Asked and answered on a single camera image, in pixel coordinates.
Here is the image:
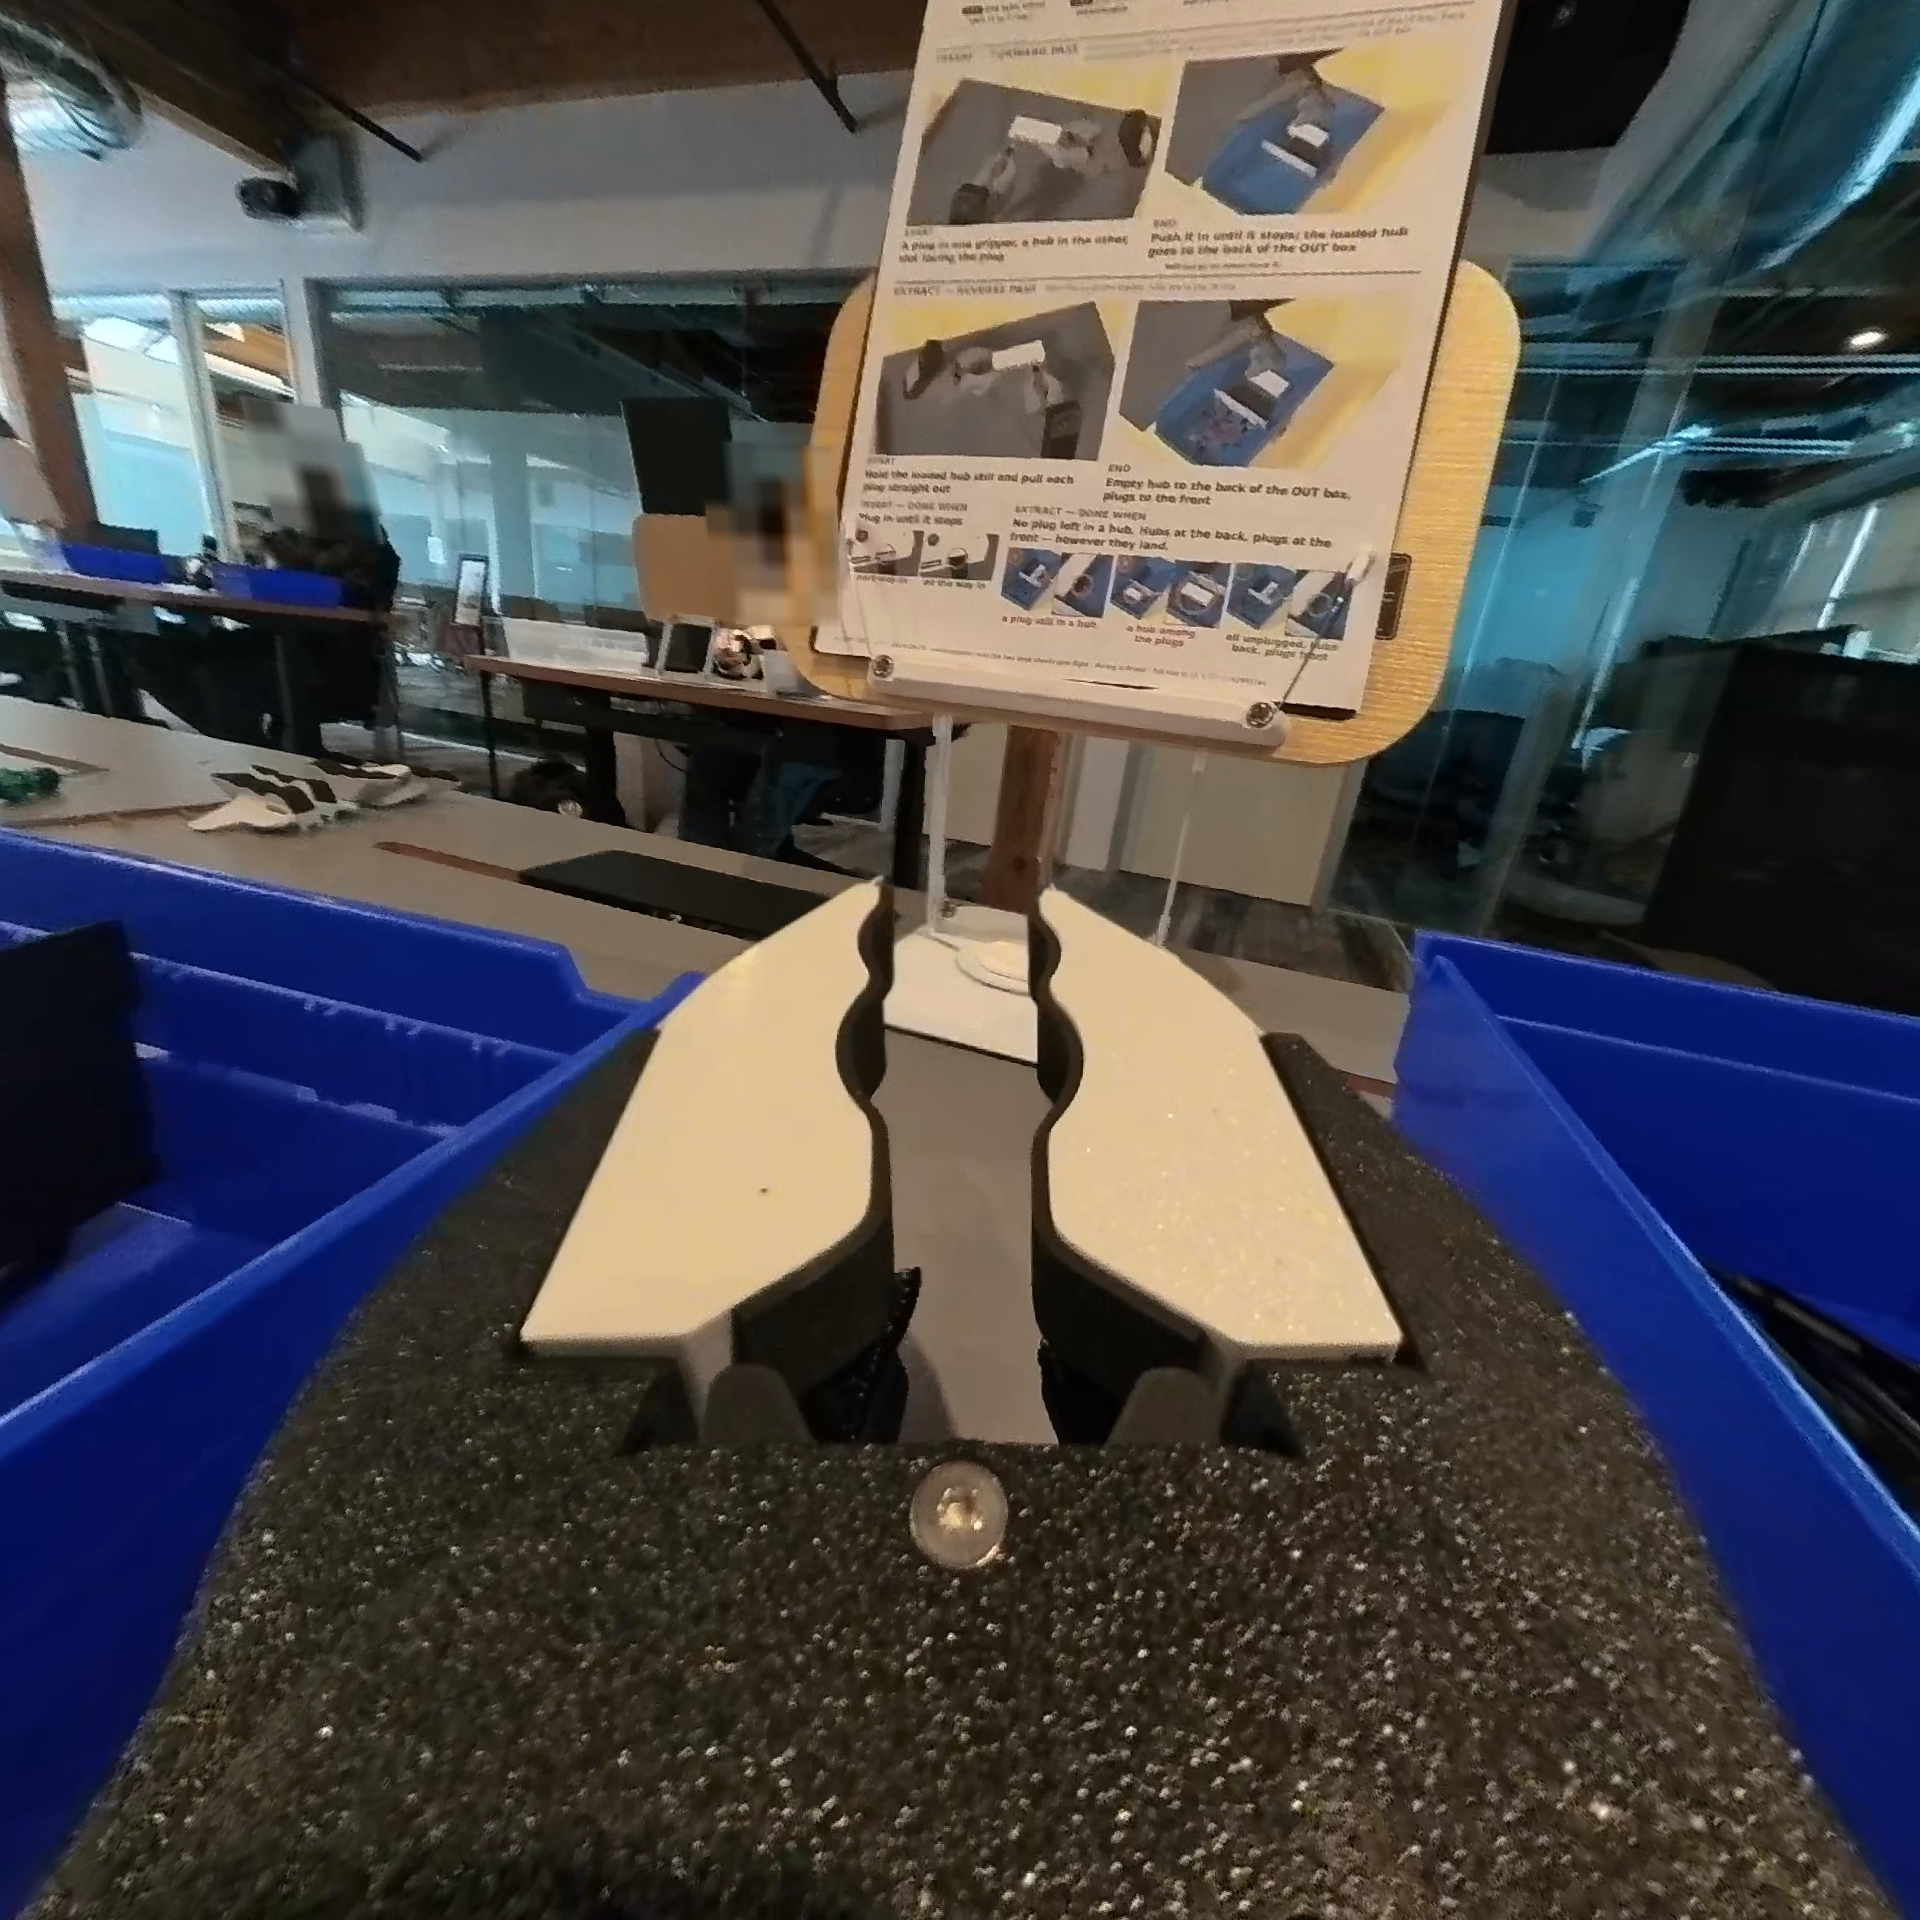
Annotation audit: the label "printed instruction sheet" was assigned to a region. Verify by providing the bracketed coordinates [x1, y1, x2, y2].
[837, 0, 1503, 711]

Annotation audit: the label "brown cardboard panel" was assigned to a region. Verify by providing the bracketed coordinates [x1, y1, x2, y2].
[631, 509, 752, 620]

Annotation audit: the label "rounded wooden board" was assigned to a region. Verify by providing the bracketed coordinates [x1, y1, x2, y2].
[807, 263, 1521, 770]

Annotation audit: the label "slim silver air duct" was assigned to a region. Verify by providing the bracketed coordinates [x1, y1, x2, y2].
[0, 16, 147, 156]

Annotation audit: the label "black ceiling speaker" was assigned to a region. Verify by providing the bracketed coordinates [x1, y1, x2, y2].
[237, 136, 365, 226]

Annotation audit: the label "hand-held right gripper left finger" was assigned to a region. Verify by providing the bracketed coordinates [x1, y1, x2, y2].
[519, 879, 920, 1420]

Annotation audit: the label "long office desk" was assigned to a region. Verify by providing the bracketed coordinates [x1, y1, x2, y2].
[0, 563, 399, 758]

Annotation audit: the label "dark table cable hatch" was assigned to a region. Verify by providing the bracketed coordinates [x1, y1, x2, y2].
[513, 848, 846, 941]

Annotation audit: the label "wooden office desk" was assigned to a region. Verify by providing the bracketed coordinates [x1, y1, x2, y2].
[461, 646, 939, 874]

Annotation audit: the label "black cabinet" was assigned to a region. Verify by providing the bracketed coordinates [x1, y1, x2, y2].
[1627, 637, 1920, 976]

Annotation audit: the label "small framed floor sign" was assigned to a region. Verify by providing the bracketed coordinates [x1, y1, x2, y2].
[451, 550, 512, 752]

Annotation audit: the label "black screen panel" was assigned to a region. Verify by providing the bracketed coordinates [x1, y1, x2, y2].
[619, 392, 733, 514]

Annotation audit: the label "wooden column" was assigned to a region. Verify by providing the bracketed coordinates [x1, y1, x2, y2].
[990, 732, 1057, 910]
[0, 75, 99, 527]

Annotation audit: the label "blue plastic bin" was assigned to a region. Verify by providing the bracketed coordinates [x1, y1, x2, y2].
[0, 823, 711, 1920]
[1391, 928, 1920, 1920]

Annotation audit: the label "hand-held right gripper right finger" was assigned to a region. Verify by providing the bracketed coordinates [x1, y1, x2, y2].
[1027, 887, 1404, 1420]

